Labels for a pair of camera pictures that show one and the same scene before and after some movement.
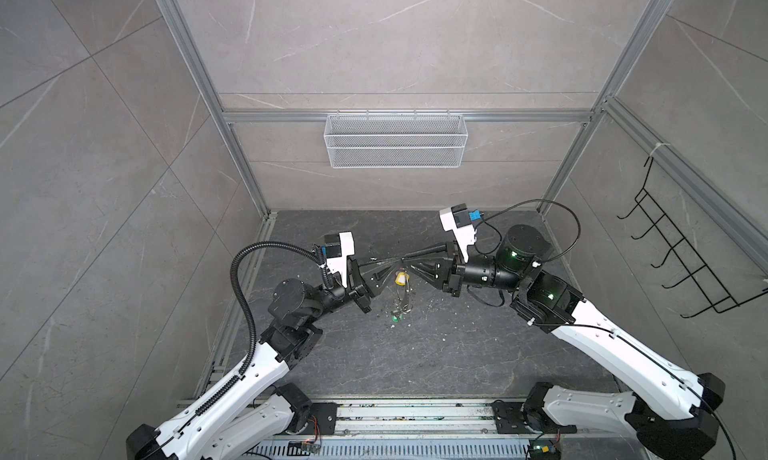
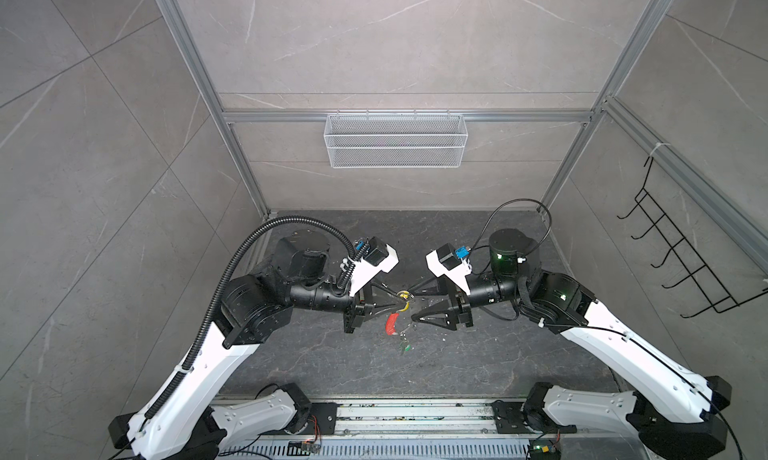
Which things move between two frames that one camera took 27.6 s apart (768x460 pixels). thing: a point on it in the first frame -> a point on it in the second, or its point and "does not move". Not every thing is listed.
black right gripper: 451,273 -> 453,314
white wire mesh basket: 391,141 does not move
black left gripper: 367,285 -> 353,311
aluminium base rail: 443,431 does not move
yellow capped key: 402,278 -> 405,295
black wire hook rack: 701,275 does not move
